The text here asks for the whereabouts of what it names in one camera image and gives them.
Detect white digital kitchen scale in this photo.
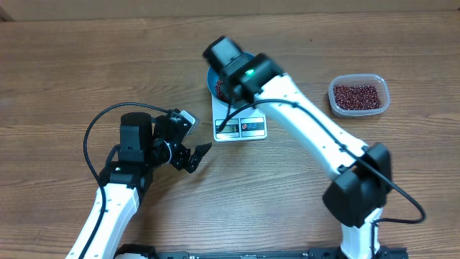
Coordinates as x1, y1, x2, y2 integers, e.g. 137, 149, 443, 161
211, 96, 267, 142

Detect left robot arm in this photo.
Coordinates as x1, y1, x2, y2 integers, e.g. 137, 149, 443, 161
68, 109, 211, 258

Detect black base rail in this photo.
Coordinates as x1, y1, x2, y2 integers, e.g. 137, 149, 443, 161
114, 244, 409, 259

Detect red beans in container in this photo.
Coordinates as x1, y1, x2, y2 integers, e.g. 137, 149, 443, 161
333, 85, 382, 110

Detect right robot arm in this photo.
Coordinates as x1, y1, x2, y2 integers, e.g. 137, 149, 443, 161
203, 36, 392, 258

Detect red beans in bowl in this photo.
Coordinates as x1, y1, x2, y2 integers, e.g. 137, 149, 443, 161
214, 79, 228, 103

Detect blue bowl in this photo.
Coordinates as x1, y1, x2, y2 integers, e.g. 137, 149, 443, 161
206, 52, 257, 107

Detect clear plastic container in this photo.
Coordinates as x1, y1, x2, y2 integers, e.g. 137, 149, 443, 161
328, 73, 390, 117

